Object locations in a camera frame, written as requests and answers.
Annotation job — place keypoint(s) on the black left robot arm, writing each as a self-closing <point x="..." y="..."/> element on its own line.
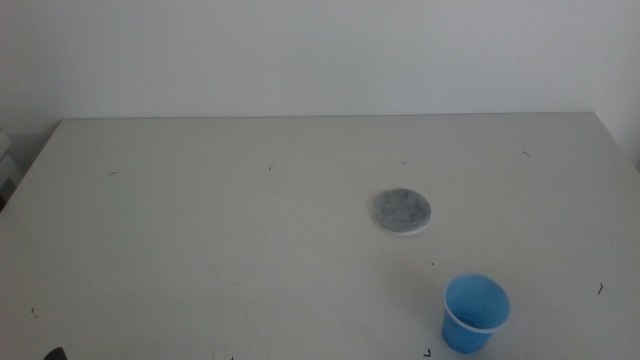
<point x="56" y="354"/>

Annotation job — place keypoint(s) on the round grey cup mat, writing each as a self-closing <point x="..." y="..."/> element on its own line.
<point x="401" y="210"/>

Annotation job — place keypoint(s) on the blue plastic cup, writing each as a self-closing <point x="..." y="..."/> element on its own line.
<point x="462" y="335"/>

